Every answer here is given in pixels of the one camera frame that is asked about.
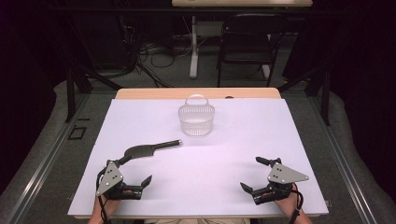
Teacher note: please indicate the black metal stand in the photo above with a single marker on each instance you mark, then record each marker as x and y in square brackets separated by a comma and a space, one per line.
[71, 93]
[325, 93]

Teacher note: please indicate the aluminium floor rail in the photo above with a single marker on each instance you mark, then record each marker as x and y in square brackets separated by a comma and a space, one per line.
[342, 161]
[46, 161]

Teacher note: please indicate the dark table grommet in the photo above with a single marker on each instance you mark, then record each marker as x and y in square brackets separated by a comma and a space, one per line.
[229, 97]

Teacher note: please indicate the black folding chair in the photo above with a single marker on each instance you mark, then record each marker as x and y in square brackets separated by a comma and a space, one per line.
[249, 40]

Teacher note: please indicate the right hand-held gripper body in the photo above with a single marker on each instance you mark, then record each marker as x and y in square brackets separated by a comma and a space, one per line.
[285, 175]

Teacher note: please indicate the white plastic basket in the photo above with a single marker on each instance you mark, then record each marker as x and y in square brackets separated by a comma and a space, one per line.
[196, 123]

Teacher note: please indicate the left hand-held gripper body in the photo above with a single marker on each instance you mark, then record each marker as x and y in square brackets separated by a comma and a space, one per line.
[109, 182]

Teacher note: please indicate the white-legged background desk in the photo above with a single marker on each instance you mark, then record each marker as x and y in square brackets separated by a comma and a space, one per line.
[194, 49]

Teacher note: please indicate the white table mat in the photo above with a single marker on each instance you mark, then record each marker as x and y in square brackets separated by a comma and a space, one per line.
[218, 161]

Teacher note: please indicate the person's left hand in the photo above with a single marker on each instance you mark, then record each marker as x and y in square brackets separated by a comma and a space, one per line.
[107, 207]

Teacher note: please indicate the person's right hand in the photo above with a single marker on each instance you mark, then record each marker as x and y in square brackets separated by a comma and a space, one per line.
[289, 203]

